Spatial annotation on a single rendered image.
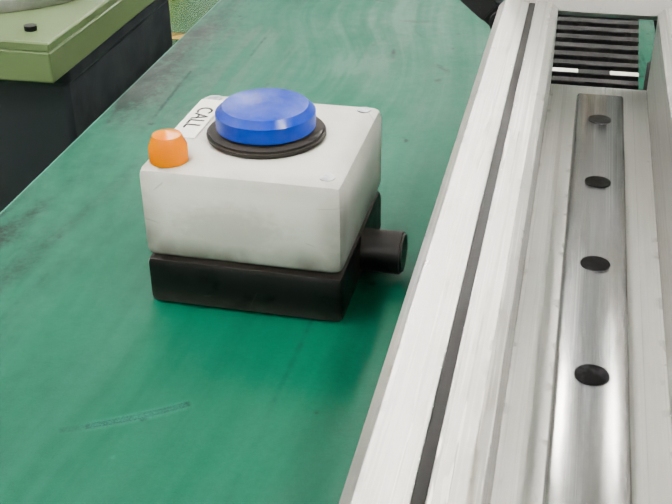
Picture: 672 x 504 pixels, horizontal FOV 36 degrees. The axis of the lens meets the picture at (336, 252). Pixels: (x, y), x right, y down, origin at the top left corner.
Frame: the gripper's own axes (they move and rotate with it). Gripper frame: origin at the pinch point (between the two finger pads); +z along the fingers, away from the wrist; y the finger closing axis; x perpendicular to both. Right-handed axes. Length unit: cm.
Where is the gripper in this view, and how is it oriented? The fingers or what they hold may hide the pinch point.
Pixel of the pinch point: (593, 104)
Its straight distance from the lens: 56.2
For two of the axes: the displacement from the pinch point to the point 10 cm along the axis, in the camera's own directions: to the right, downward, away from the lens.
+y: -9.7, -1.1, 2.0
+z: 0.1, 8.6, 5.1
